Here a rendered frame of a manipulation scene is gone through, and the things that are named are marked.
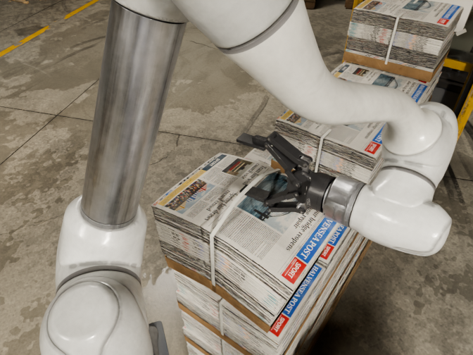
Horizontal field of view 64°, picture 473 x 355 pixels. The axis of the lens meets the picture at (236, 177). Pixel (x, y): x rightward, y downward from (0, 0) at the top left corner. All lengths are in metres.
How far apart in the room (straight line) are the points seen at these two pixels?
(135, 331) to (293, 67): 0.46
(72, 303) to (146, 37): 0.40
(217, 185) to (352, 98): 0.54
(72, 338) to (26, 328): 1.64
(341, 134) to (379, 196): 0.64
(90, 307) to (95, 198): 0.17
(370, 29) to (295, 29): 1.38
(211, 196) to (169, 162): 1.96
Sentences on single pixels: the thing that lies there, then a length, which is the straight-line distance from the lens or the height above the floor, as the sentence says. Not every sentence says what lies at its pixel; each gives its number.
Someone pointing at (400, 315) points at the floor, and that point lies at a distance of 2.20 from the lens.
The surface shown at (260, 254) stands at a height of 1.13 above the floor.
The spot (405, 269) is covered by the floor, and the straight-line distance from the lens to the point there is 2.38.
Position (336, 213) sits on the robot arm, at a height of 1.28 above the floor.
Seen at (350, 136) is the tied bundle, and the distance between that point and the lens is 1.32.
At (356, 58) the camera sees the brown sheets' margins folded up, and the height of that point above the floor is 1.09.
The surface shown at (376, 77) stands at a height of 1.07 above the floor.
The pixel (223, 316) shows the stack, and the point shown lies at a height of 0.75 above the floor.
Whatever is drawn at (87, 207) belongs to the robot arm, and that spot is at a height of 1.32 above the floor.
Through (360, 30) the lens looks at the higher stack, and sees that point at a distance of 1.78.
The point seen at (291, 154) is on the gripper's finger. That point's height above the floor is 1.34.
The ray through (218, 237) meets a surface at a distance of 0.85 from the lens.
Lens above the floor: 1.79
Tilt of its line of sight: 41 degrees down
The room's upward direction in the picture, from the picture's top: straight up
